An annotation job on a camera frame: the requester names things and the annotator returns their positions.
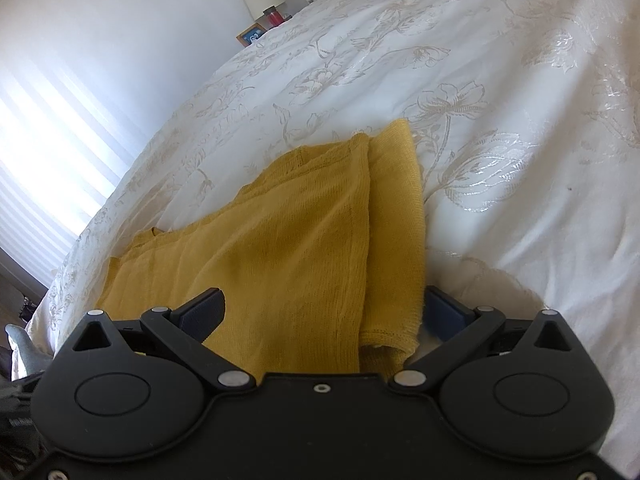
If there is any yellow knit sweater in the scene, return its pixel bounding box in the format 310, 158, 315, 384
98, 119, 425, 377

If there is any white floral bedspread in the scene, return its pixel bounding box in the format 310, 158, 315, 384
27, 0, 639, 477

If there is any wooden picture frame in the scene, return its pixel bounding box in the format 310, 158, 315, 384
236, 23, 267, 47

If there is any red bottle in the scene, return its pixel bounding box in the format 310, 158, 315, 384
264, 6, 285, 28

